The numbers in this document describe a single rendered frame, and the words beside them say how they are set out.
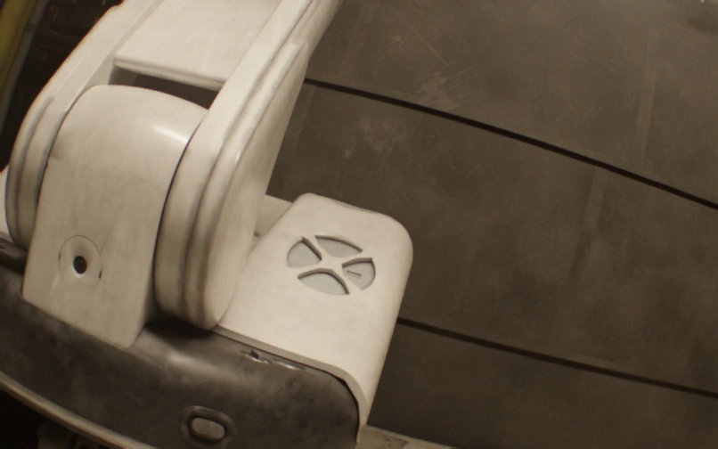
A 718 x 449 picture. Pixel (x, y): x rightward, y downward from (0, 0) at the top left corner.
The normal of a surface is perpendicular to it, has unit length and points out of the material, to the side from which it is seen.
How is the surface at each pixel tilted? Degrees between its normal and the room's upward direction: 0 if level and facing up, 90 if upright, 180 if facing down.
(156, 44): 46
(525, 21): 90
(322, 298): 38
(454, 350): 90
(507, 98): 90
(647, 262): 90
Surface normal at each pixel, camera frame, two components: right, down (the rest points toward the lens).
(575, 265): -0.18, -0.11
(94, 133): 0.06, -0.49
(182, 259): -0.13, 0.40
